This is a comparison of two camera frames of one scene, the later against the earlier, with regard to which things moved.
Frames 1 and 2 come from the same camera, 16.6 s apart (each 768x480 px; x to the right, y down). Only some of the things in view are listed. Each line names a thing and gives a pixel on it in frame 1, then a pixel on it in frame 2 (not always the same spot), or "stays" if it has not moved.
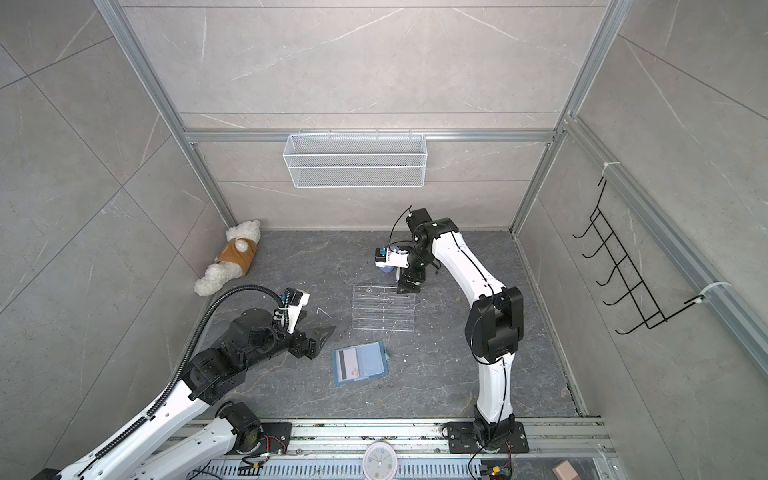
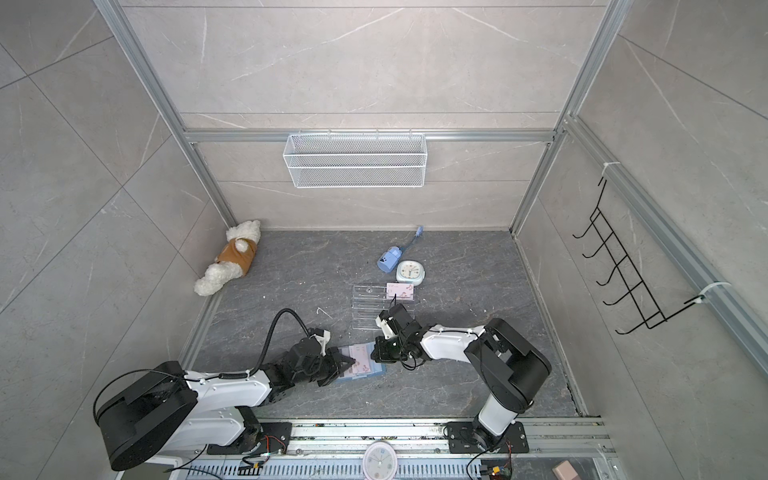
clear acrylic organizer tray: x=382 y=308 stays
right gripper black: x=408 y=274 to x=380 y=348
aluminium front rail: x=333 y=448 stays
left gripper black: x=302 y=349 to x=338 y=362
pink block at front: x=566 y=470 stays
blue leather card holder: x=359 y=362 stays
